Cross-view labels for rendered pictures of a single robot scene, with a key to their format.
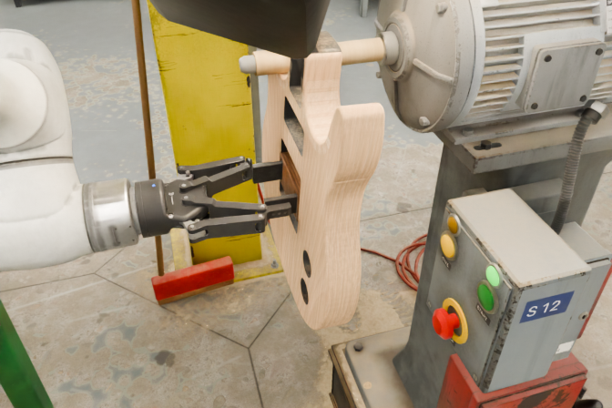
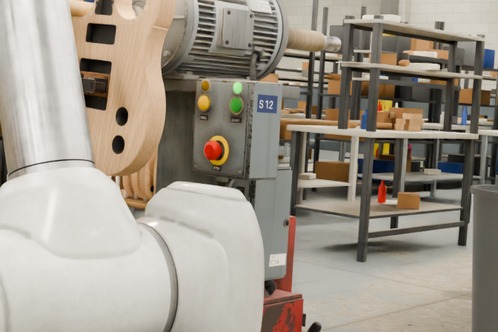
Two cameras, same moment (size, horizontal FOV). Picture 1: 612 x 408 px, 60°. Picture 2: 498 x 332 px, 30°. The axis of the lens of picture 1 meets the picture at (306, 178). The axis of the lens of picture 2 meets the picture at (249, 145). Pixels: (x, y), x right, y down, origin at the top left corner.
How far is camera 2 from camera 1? 1.47 m
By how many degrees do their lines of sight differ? 44
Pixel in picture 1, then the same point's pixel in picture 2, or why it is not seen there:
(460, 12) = not seen: outside the picture
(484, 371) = (244, 158)
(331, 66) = not seen: outside the picture
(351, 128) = not seen: outside the picture
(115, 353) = not seen: outside the picture
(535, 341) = (266, 135)
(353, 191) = (158, 40)
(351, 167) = (163, 14)
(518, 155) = not seen: hidden behind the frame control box
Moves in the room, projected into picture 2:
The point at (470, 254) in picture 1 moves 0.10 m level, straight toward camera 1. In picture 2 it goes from (220, 93) to (227, 93)
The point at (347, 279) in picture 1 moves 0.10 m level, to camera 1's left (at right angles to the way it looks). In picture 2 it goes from (159, 99) to (111, 96)
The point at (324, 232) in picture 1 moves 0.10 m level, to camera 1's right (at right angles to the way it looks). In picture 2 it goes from (144, 67) to (190, 70)
